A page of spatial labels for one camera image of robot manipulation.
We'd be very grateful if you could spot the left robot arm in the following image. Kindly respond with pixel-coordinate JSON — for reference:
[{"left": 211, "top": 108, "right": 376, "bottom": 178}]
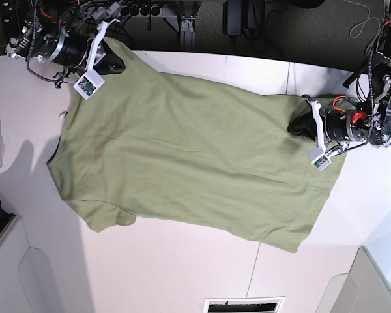
[{"left": 287, "top": 1, "right": 391, "bottom": 166}]

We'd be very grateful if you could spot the black box under table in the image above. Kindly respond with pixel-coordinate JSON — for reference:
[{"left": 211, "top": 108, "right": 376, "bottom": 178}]
[{"left": 222, "top": 0, "right": 265, "bottom": 36}]

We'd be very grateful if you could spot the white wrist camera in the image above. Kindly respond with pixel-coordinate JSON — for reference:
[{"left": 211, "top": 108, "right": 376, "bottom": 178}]
[
  {"left": 73, "top": 70, "right": 105, "bottom": 100},
  {"left": 308, "top": 147, "right": 332, "bottom": 172}
]

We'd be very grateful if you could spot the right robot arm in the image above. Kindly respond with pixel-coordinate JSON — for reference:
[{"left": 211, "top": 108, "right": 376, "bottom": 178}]
[{"left": 3, "top": 1, "right": 126, "bottom": 88}]

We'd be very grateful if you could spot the aluminium table frame post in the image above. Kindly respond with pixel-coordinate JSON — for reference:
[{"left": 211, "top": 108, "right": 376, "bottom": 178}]
[{"left": 164, "top": 16, "right": 196, "bottom": 52}]

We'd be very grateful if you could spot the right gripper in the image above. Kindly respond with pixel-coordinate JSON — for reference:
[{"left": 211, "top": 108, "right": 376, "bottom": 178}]
[{"left": 47, "top": 27, "right": 126, "bottom": 88}]

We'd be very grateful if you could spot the white vent box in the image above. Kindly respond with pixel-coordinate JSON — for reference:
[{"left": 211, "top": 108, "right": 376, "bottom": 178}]
[{"left": 203, "top": 297, "right": 285, "bottom": 313}]

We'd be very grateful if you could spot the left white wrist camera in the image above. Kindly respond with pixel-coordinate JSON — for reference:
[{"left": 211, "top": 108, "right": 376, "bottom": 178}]
[{"left": 308, "top": 147, "right": 332, "bottom": 172}]

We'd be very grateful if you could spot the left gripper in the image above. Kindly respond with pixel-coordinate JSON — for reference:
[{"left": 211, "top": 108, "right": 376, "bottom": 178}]
[{"left": 287, "top": 95, "right": 368, "bottom": 158}]

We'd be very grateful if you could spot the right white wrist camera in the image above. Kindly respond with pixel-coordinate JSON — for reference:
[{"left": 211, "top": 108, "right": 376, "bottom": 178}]
[{"left": 73, "top": 70, "right": 105, "bottom": 100}]

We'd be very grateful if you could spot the olive green t-shirt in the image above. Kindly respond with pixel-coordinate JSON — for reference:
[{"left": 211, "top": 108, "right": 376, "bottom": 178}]
[{"left": 47, "top": 38, "right": 345, "bottom": 253}]

